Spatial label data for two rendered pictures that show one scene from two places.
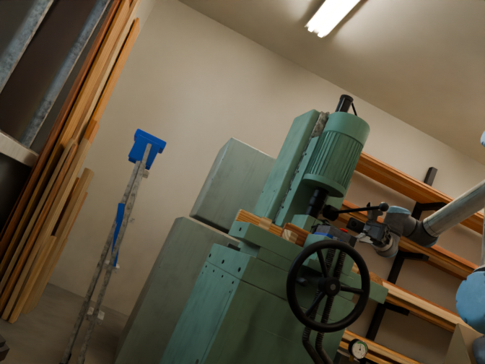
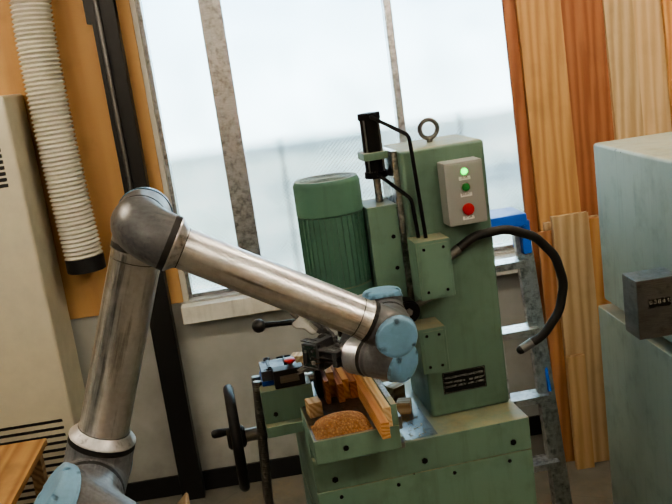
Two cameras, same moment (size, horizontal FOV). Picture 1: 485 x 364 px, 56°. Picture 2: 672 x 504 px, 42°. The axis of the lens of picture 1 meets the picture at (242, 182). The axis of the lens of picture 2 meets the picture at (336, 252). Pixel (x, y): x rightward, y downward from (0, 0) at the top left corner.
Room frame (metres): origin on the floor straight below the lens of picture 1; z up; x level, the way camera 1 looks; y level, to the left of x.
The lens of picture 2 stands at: (1.98, -2.58, 1.77)
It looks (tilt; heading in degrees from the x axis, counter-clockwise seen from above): 12 degrees down; 95
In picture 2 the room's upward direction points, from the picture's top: 8 degrees counter-clockwise
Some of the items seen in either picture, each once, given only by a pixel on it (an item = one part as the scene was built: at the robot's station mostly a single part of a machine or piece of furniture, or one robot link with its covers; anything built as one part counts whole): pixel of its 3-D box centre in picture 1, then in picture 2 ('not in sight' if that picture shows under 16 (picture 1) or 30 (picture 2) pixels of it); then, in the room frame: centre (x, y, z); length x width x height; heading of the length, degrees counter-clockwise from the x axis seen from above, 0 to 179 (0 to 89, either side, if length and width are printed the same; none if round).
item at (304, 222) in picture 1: (304, 227); not in sight; (1.79, -0.30, 0.99); 0.14 x 0.07 x 0.09; 14
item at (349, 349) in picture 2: (379, 239); (358, 356); (1.82, -0.61, 1.08); 0.09 x 0.05 x 0.10; 54
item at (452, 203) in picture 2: not in sight; (462, 191); (2.11, -0.36, 1.40); 0.10 x 0.06 x 0.16; 14
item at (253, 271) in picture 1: (271, 279); (403, 422); (1.89, -0.27, 0.76); 0.57 x 0.45 x 0.09; 14
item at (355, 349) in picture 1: (356, 350); not in sight; (1.63, -0.61, 0.65); 0.06 x 0.04 x 0.08; 104
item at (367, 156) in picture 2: (339, 114); (374, 145); (1.90, -0.27, 1.54); 0.08 x 0.08 x 0.17; 14
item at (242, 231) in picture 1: (312, 263); (319, 404); (1.67, -0.36, 0.87); 0.61 x 0.30 x 0.06; 104
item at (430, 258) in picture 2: (333, 193); (431, 266); (2.01, -0.40, 1.23); 0.09 x 0.08 x 0.15; 14
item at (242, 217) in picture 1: (311, 250); (357, 382); (1.78, -0.36, 0.92); 0.67 x 0.02 x 0.04; 104
